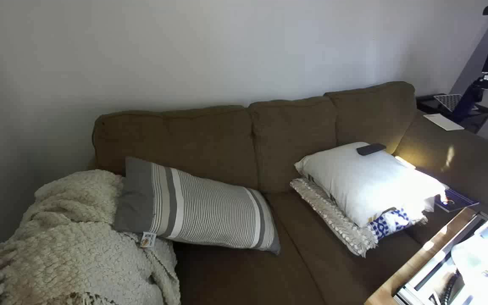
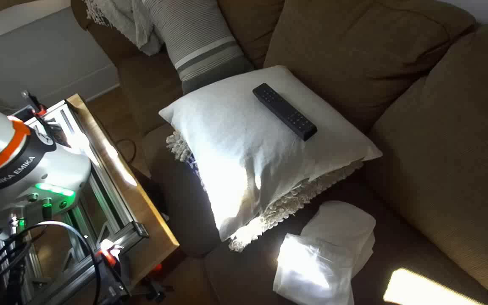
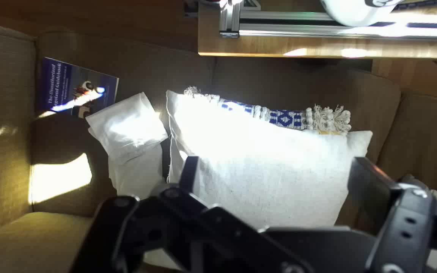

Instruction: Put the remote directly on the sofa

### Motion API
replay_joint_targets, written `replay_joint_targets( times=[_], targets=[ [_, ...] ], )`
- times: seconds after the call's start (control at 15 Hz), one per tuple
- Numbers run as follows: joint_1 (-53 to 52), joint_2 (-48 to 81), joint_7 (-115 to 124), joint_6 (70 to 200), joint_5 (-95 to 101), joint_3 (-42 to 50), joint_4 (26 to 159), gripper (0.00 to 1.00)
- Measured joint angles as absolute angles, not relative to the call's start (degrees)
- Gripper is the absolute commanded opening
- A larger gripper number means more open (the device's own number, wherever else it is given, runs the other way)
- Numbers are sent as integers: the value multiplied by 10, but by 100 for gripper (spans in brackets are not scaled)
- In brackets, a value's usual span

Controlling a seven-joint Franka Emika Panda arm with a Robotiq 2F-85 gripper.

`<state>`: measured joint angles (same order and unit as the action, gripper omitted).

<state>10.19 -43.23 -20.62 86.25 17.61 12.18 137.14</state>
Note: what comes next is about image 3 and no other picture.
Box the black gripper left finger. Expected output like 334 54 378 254
70 155 316 273

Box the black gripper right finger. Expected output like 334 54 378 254
348 157 437 273

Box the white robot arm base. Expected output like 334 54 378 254
321 0 403 29

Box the brown fabric sofa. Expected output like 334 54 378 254
0 20 437 273

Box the large white pillow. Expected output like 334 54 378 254
164 90 375 231

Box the white plastic bag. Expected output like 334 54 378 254
86 92 171 201

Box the blue white fringed throw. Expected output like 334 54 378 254
184 86 354 137

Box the blue paperback guidebook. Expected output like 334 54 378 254
37 55 122 122

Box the wooden table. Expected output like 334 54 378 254
196 0 437 61

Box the aluminium frame rail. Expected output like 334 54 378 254
218 0 437 40

